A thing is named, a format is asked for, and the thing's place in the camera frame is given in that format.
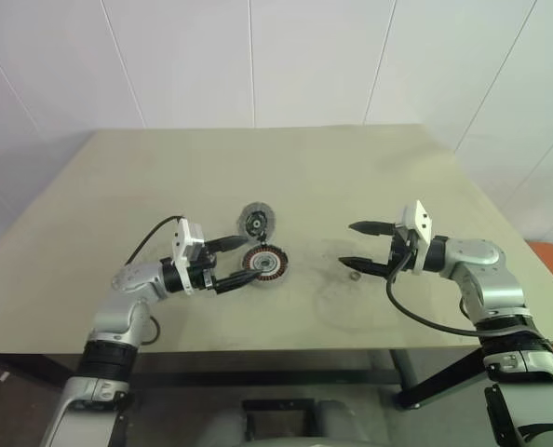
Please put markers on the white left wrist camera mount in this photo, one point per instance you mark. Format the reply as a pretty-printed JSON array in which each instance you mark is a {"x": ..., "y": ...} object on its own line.
[{"x": 181, "y": 242}]

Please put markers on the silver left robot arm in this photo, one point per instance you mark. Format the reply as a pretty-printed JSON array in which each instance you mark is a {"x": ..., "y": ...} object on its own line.
[{"x": 113, "y": 316}]

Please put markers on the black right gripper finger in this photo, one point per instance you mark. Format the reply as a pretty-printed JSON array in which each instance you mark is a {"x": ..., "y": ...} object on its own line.
[
  {"x": 367, "y": 265},
  {"x": 374, "y": 228}
]

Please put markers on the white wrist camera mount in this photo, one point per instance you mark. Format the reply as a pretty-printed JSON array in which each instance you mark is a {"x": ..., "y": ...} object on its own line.
[
  {"x": 422, "y": 223},
  {"x": 181, "y": 242}
]

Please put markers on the black table frame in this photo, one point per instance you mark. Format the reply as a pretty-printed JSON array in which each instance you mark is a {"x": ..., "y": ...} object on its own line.
[{"x": 258, "y": 378}]

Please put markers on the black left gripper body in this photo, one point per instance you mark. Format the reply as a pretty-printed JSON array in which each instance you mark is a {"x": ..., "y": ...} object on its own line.
[{"x": 204, "y": 270}]

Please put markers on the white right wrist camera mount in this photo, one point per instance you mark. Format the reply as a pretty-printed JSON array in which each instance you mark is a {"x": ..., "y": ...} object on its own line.
[{"x": 422, "y": 223}]

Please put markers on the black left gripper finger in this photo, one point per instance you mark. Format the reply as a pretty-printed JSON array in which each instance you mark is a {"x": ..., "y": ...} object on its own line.
[
  {"x": 230, "y": 242},
  {"x": 239, "y": 279}
]

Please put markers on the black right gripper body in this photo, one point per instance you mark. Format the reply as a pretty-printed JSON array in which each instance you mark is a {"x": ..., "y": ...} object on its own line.
[{"x": 401, "y": 253}]

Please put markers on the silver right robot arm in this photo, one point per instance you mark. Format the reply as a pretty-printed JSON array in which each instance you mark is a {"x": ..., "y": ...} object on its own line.
[{"x": 481, "y": 256}]

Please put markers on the small metal nut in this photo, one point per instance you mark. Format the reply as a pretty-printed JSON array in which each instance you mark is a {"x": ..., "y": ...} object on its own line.
[{"x": 354, "y": 276}]

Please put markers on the black rectangular frame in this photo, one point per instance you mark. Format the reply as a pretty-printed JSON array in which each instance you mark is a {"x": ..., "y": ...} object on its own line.
[{"x": 248, "y": 419}]

